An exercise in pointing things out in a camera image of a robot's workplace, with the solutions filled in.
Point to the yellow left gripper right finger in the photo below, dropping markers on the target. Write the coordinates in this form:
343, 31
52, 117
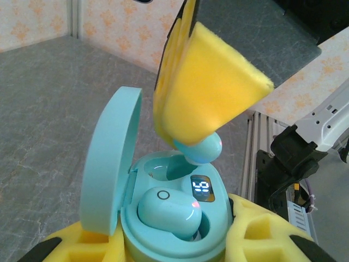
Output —
261, 234

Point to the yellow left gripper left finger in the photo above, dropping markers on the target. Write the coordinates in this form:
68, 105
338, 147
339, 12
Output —
81, 249

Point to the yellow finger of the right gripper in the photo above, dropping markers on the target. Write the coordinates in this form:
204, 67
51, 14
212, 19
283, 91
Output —
167, 82
218, 82

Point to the mint green earbud charging case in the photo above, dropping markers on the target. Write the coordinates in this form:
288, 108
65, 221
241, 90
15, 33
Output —
109, 163

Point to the white vented electronics box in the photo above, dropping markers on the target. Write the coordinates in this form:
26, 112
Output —
298, 218

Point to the aluminium profile rail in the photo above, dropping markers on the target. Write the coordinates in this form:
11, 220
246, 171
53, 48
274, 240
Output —
251, 142

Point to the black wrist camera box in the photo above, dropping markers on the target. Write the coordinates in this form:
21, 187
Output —
143, 1

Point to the aluminium frame post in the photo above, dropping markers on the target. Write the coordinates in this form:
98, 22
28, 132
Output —
76, 17

